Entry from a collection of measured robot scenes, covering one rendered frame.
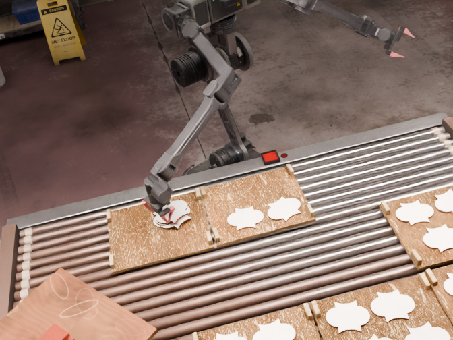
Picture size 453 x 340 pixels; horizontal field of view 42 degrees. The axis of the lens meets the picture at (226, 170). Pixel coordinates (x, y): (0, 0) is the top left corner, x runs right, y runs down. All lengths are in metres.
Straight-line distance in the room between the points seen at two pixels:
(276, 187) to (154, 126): 2.30
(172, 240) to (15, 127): 3.04
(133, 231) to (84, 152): 2.22
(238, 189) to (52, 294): 0.88
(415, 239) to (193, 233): 0.86
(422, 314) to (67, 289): 1.23
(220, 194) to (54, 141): 2.54
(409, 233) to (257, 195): 0.63
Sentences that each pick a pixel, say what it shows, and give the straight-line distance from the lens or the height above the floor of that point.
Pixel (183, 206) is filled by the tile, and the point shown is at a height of 0.97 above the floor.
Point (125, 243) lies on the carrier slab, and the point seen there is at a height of 0.94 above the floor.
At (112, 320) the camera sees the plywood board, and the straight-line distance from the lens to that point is 2.10.
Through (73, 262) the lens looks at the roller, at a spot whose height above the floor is 0.92.
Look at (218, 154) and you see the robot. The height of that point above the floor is 0.41.
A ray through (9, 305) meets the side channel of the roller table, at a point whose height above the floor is 0.94.
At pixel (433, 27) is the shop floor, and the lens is 5.67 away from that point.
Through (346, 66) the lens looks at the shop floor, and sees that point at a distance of 5.12.
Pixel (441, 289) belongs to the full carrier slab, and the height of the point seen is 0.94.
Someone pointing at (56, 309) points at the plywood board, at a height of 1.04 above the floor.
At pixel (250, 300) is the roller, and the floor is 0.92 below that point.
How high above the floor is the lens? 2.65
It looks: 40 degrees down
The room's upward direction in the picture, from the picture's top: 10 degrees counter-clockwise
